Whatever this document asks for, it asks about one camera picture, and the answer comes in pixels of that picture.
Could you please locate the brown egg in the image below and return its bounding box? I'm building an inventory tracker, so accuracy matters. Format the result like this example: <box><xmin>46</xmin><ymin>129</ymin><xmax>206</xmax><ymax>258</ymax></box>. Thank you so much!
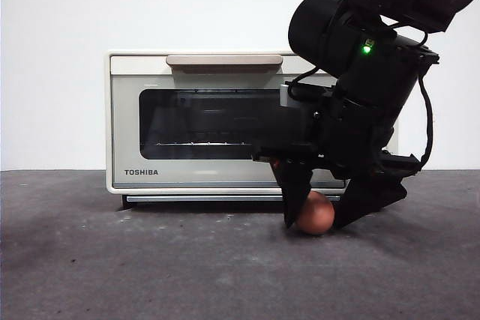
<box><xmin>295</xmin><ymin>190</ymin><xmax>335</xmax><ymax>236</ymax></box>

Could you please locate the silver crumb tray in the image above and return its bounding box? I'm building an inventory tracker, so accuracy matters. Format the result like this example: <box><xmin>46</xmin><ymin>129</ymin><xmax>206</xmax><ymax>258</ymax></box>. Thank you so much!
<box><xmin>125</xmin><ymin>195</ymin><xmax>341</xmax><ymax>203</ymax></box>

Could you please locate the cream Toshiba toaster oven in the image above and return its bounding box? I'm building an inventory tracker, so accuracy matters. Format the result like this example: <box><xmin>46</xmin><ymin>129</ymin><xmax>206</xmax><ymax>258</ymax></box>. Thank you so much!
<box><xmin>104</xmin><ymin>49</ymin><xmax>399</xmax><ymax>209</ymax></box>

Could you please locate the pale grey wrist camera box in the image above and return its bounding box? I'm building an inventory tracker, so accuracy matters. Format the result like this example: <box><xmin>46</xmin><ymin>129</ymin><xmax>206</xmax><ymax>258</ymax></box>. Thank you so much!
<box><xmin>278</xmin><ymin>83</ymin><xmax>293</xmax><ymax>109</ymax></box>

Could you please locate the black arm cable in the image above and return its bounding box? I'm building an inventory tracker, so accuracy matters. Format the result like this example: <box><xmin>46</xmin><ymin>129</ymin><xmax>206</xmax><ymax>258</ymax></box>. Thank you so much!
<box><xmin>415</xmin><ymin>67</ymin><xmax>436</xmax><ymax>172</ymax></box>

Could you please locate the metal wire oven rack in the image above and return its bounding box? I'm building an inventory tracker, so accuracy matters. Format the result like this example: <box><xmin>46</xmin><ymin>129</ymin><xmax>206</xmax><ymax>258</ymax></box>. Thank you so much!
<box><xmin>154</xmin><ymin>140</ymin><xmax>256</xmax><ymax>148</ymax></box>

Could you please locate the black camera cable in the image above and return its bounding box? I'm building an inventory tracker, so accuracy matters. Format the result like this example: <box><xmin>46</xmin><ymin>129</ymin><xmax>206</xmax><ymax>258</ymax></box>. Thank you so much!
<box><xmin>286</xmin><ymin>67</ymin><xmax>338</xmax><ymax>102</ymax></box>

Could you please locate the beige oven door handle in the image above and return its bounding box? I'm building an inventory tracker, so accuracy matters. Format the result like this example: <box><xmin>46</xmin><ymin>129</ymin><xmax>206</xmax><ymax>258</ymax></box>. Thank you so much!
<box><xmin>166</xmin><ymin>54</ymin><xmax>284</xmax><ymax>74</ymax></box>

